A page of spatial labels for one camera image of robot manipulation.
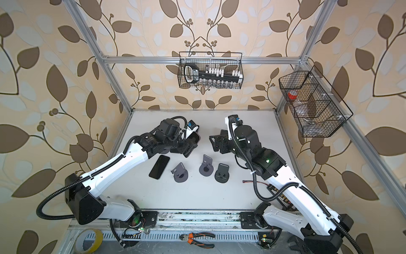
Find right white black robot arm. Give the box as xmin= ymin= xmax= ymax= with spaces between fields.
xmin=209 ymin=114 xmax=363 ymax=254

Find red capped item in basket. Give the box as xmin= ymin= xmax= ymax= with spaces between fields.
xmin=288 ymin=90 xmax=298 ymax=101

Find round black stand front right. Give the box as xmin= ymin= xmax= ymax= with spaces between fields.
xmin=215 ymin=163 xmax=229 ymax=184

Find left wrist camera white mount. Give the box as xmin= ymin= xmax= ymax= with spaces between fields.
xmin=184 ymin=120 xmax=199 ymax=139

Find black charger board with connectors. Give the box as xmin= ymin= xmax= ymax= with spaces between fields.
xmin=267 ymin=184 xmax=297 ymax=212

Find yellow tape roll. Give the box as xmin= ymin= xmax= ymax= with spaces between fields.
xmin=74 ymin=229 xmax=104 ymax=254

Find black socket tool set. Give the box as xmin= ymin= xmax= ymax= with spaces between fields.
xmin=183 ymin=63 xmax=244 ymax=85

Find black wire basket back wall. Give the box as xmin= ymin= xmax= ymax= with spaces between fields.
xmin=177 ymin=51 xmax=244 ymax=90

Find orange black pliers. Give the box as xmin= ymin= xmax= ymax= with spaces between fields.
xmin=179 ymin=231 xmax=216 ymax=249

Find black adjustable wrench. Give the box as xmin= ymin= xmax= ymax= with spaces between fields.
xmin=288 ymin=235 xmax=301 ymax=254

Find round dark stand front left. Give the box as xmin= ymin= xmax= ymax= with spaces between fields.
xmin=171 ymin=163 xmax=188 ymax=183

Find black wire basket wall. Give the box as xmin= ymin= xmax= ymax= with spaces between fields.
xmin=177 ymin=51 xmax=244 ymax=90
xmin=279 ymin=66 xmax=353 ymax=138

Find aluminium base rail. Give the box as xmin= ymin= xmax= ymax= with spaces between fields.
xmin=56 ymin=207 xmax=337 ymax=254

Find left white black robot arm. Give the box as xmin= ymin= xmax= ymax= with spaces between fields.
xmin=36 ymin=116 xmax=200 ymax=225

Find black wire basket right wall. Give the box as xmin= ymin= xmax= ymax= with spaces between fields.
xmin=279 ymin=66 xmax=353 ymax=138

